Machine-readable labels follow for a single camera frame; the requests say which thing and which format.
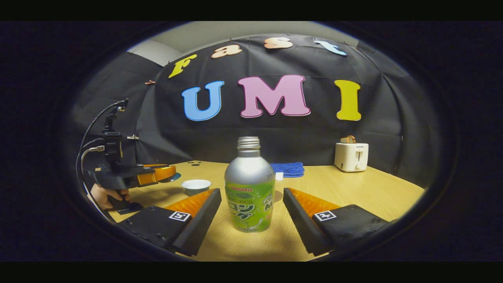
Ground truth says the silver gripper cable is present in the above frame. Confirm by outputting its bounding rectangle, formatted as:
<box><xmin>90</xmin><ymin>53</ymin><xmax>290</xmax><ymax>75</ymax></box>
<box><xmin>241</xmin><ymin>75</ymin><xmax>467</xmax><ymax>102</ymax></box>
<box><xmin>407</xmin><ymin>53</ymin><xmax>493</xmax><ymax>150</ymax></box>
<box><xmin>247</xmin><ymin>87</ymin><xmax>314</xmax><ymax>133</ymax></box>
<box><xmin>80</xmin><ymin>145</ymin><xmax>106</xmax><ymax>175</ymax></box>

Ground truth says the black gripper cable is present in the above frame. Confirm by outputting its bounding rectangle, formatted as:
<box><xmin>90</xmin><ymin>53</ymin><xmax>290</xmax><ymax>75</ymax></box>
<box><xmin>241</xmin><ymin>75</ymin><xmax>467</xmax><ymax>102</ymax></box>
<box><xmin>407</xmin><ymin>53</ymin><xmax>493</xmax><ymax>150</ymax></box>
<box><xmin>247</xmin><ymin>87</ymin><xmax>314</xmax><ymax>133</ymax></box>
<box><xmin>76</xmin><ymin>100</ymin><xmax>127</xmax><ymax>222</ymax></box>

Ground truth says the black backdrop cloth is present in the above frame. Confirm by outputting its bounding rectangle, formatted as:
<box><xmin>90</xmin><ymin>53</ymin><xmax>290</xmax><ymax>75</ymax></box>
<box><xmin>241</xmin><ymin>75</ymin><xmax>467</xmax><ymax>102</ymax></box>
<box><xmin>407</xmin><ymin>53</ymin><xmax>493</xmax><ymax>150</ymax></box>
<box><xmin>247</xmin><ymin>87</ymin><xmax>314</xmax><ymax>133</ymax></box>
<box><xmin>67</xmin><ymin>33</ymin><xmax>439</xmax><ymax>189</ymax></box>

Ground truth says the white teacup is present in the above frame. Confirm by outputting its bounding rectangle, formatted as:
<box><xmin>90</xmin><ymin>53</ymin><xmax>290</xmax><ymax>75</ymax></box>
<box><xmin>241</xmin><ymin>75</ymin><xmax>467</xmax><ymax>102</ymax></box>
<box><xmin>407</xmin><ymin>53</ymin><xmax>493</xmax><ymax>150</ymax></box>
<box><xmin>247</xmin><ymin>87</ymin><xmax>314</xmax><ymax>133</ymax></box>
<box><xmin>181</xmin><ymin>179</ymin><xmax>212</xmax><ymax>196</ymax></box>

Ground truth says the silver green water bottle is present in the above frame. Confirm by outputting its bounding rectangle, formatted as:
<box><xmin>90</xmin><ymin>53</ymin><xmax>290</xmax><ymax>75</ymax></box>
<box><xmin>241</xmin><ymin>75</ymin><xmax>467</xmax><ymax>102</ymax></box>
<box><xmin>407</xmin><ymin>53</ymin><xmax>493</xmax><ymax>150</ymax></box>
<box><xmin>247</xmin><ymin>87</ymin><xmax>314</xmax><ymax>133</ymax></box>
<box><xmin>224</xmin><ymin>136</ymin><xmax>275</xmax><ymax>233</ymax></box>

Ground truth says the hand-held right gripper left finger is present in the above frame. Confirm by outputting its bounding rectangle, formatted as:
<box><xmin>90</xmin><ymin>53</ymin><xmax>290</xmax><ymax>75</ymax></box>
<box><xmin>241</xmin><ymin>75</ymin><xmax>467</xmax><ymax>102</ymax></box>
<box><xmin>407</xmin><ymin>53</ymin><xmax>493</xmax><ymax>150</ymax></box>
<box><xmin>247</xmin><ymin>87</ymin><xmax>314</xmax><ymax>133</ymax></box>
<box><xmin>118</xmin><ymin>188</ymin><xmax>222</xmax><ymax>257</ymax></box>

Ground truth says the white toaster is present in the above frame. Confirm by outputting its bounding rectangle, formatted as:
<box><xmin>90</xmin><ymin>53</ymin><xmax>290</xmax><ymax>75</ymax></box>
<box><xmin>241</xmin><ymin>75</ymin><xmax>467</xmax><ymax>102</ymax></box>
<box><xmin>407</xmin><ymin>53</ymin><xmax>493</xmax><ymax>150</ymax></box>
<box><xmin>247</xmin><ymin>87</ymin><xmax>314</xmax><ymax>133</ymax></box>
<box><xmin>334</xmin><ymin>142</ymin><xmax>369</xmax><ymax>173</ymax></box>

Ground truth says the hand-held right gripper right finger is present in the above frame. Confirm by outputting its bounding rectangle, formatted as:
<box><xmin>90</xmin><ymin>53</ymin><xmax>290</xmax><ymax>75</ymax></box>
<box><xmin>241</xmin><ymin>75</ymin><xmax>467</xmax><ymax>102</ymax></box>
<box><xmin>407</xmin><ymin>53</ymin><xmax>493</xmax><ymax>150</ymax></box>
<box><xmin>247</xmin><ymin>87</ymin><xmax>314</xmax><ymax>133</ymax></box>
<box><xmin>283</xmin><ymin>187</ymin><xmax>393</xmax><ymax>256</ymax></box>

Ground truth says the blue folded towel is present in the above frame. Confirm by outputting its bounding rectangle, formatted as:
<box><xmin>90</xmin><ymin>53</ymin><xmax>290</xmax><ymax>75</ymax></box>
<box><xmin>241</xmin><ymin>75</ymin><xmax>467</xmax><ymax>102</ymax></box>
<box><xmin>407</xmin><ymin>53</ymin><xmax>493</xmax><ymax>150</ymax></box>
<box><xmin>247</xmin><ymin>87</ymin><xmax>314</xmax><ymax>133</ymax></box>
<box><xmin>270</xmin><ymin>162</ymin><xmax>305</xmax><ymax>181</ymax></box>

